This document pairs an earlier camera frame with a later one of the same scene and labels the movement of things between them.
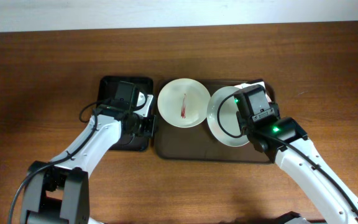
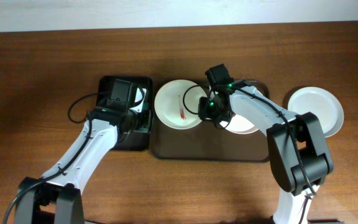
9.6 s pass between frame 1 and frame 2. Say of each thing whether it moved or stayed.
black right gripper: moved
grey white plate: moved
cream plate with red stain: stayed
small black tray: stayed
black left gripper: stayed
